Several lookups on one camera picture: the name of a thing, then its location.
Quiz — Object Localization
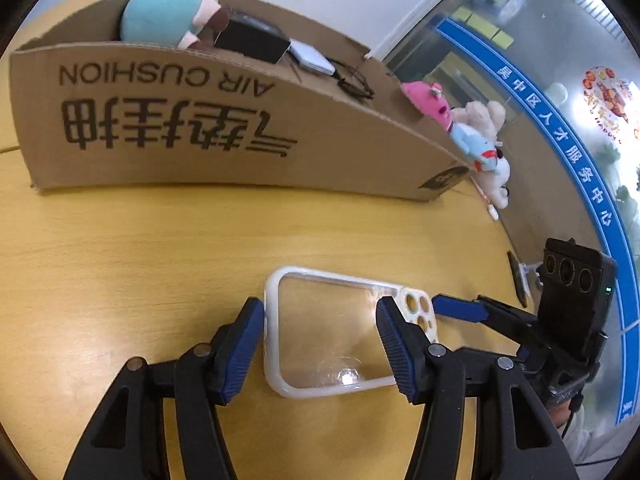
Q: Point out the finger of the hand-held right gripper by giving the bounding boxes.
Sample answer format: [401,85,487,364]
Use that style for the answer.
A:
[431,294,543,356]

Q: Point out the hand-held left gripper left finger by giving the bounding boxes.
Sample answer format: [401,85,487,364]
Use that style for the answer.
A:
[62,296,265,480]

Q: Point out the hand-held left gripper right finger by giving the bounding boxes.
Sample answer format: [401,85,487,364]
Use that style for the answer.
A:
[375,296,581,480]

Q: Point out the white clear phone case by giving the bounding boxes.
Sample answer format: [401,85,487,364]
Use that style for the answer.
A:
[263,266,442,400]

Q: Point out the brown cardboard box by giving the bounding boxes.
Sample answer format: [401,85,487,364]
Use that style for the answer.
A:
[9,0,473,203]

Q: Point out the person's right forearm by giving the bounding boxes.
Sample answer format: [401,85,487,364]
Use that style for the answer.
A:
[550,395,640,466]

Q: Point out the white phone stand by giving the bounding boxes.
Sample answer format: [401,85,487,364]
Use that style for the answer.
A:
[520,261,546,291]

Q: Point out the black smartphone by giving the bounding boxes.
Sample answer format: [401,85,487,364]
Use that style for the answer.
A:
[506,250,531,308]

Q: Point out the white tipped pink stick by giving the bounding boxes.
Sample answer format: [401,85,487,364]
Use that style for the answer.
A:
[472,180,501,221]

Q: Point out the white plush toy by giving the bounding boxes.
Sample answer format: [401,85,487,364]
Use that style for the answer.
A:
[472,152,512,208]

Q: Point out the blue plush toy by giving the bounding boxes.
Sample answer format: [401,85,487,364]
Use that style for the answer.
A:
[450,122,501,173]

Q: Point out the beige plush toy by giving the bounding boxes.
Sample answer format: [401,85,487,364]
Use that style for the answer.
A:
[452,100,507,143]

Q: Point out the red window decal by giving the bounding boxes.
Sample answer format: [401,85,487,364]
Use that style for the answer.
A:
[580,65,633,126]

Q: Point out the black eyeglasses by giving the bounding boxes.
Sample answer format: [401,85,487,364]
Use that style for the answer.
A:
[327,57,376,101]

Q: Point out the white plastic tray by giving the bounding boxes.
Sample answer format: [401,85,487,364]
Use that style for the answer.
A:
[289,40,337,77]

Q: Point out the black rectangular box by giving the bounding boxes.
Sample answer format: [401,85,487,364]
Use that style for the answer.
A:
[214,10,292,65]

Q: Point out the teal pink green plush toy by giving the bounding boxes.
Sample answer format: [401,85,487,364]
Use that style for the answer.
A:
[119,0,232,51]

